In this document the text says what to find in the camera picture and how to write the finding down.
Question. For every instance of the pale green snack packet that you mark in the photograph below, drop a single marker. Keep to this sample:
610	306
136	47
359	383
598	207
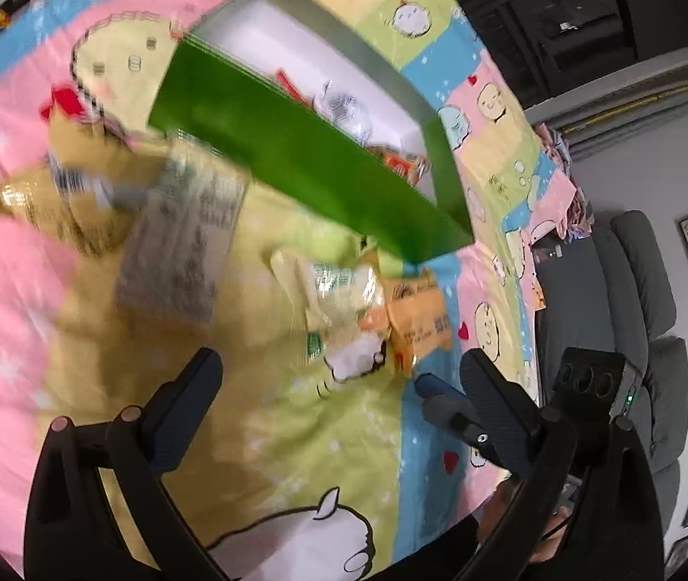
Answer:
337	290

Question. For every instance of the white blue-print snack packet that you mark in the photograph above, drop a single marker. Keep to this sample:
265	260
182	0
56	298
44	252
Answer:
344	110

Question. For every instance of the striped cartoon printed blanket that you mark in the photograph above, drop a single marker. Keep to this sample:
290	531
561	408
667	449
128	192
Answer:
47	327

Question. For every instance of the small orange packet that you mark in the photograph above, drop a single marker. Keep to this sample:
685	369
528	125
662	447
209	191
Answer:
538	298

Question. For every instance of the white red-edged snack packet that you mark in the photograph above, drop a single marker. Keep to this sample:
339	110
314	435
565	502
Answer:
289	83

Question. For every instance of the yellow-orange snack packet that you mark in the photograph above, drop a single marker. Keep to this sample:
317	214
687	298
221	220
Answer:
416	321

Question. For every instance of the pile of pink clothes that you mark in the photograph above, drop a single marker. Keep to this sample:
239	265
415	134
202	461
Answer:
567	206

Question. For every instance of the orange panda-print snack packet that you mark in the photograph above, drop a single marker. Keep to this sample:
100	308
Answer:
401	163

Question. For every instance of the grey sofa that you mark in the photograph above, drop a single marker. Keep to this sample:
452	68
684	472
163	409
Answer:
634	290

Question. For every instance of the crinkled gold snack bag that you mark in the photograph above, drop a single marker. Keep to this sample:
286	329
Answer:
47	206

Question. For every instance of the dark window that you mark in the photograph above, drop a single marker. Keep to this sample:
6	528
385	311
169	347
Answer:
561	24

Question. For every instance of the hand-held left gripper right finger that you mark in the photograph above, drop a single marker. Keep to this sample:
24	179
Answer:
495	413

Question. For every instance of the green cardboard box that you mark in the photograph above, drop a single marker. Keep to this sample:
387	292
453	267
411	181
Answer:
295	151

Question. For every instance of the yellow cracker packet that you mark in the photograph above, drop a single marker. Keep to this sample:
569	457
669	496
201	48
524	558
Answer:
174	254

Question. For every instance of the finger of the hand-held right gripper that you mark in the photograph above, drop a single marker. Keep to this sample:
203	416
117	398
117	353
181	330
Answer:
440	400

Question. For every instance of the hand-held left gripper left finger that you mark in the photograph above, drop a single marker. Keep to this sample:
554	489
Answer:
186	413

